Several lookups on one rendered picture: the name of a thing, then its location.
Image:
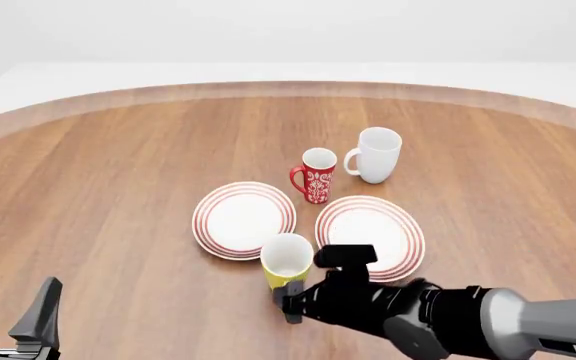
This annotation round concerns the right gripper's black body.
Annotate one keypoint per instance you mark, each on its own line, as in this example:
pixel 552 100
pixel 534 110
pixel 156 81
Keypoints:
pixel 340 300

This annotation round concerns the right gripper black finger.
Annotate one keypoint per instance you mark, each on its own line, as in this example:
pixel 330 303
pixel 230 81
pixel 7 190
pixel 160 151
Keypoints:
pixel 292 305

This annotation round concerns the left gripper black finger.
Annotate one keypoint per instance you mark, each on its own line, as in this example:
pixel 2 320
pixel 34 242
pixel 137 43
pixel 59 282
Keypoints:
pixel 40 322

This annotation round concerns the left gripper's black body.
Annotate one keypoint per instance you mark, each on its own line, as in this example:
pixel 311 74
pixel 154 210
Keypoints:
pixel 13 354

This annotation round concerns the yellow and white mug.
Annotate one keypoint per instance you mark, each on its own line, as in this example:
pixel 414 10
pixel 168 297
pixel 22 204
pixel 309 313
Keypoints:
pixel 286 258

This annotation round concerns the right robot arm, grey and black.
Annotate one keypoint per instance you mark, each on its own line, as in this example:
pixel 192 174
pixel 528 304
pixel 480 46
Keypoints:
pixel 508 322

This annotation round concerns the white plate with red rings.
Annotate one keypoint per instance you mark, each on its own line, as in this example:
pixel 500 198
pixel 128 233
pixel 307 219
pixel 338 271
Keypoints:
pixel 368 225
pixel 243 221

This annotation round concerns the red mug with white pattern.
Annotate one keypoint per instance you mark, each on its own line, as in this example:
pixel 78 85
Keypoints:
pixel 318 183

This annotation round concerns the plain white mug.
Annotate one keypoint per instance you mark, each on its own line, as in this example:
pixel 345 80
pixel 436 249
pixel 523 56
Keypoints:
pixel 378 157

